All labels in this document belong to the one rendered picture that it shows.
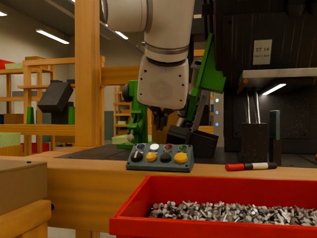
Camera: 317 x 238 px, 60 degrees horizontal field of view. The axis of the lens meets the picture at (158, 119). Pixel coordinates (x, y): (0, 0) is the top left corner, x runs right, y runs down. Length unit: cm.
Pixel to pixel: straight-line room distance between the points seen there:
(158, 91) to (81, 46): 91
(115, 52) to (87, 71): 1080
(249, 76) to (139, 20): 30
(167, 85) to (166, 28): 12
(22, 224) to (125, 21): 40
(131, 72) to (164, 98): 84
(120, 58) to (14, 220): 1157
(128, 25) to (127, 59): 1144
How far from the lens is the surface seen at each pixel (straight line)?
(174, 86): 54
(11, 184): 59
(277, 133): 75
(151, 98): 56
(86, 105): 136
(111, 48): 1228
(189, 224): 29
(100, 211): 70
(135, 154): 65
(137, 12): 46
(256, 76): 66
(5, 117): 671
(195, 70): 94
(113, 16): 46
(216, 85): 84
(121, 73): 140
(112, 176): 66
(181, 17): 48
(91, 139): 136
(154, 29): 48
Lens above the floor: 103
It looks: 1 degrees down
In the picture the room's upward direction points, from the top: straight up
